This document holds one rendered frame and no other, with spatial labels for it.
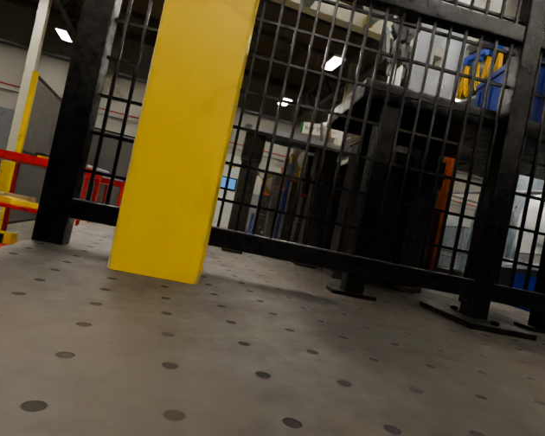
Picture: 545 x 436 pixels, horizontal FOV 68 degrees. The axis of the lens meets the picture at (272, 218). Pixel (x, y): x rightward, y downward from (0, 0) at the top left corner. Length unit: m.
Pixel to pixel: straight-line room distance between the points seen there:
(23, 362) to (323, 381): 0.15
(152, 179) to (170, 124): 0.06
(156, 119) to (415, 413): 0.37
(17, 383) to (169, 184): 0.30
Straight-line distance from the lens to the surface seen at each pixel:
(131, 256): 0.46
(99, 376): 0.21
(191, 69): 0.48
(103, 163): 8.86
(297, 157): 1.19
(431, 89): 1.02
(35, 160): 3.55
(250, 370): 0.24
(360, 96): 0.66
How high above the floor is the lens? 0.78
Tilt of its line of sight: 1 degrees up
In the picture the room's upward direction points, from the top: 12 degrees clockwise
